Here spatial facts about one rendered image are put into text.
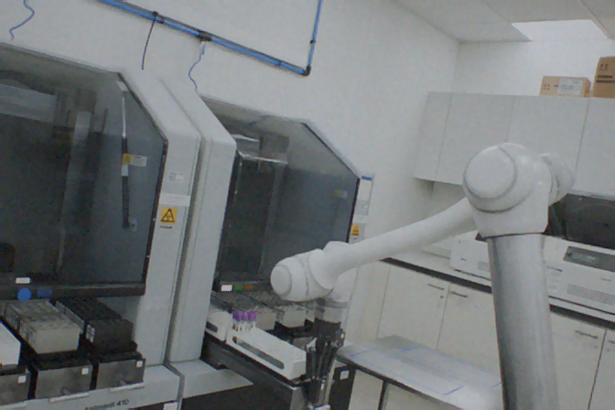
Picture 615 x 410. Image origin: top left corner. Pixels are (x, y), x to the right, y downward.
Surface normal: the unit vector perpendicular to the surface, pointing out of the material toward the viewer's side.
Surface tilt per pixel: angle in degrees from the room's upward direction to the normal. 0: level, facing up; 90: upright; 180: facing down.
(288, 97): 90
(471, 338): 90
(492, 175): 84
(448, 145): 90
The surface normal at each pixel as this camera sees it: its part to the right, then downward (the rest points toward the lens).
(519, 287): -0.39, -0.10
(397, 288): -0.68, -0.09
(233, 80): 0.71, 0.17
